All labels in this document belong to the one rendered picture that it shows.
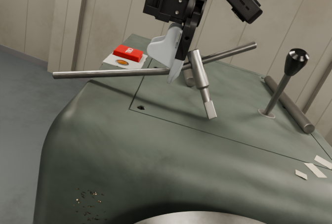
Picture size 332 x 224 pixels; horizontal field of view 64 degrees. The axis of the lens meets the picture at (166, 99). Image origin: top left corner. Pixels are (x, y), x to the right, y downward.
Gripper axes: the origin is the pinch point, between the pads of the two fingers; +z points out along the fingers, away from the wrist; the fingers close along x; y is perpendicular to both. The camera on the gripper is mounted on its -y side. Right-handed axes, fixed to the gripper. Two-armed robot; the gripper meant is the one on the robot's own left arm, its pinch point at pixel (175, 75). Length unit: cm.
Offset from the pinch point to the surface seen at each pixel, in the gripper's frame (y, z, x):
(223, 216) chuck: -8.5, 7.1, 20.2
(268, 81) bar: -26.6, 3.9, -28.9
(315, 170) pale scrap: -23.7, 5.1, 8.6
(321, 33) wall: -135, -5, -227
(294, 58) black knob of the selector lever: -16.6, -8.3, 0.8
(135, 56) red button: 8.8, 3.5, -15.5
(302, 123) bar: -26.8, 3.8, -5.3
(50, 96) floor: 105, 129, -203
